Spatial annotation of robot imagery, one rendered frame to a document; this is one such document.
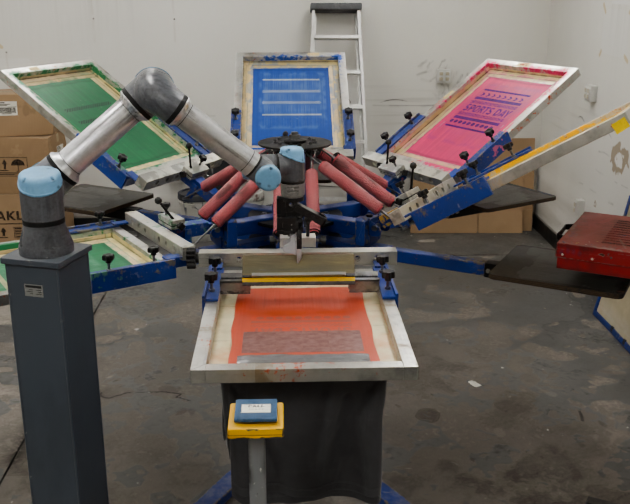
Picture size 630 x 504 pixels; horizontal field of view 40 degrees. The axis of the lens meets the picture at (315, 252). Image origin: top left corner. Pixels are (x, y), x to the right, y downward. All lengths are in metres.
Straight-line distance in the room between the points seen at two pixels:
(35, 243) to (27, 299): 0.17
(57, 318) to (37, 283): 0.11
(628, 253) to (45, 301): 1.79
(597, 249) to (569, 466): 1.21
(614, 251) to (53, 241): 1.73
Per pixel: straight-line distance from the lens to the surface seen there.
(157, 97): 2.44
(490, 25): 6.93
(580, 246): 2.95
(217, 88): 6.80
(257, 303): 2.75
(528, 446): 3.95
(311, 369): 2.22
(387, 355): 2.39
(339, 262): 2.74
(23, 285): 2.54
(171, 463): 3.77
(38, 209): 2.48
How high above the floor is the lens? 1.94
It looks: 18 degrees down
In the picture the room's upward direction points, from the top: straight up
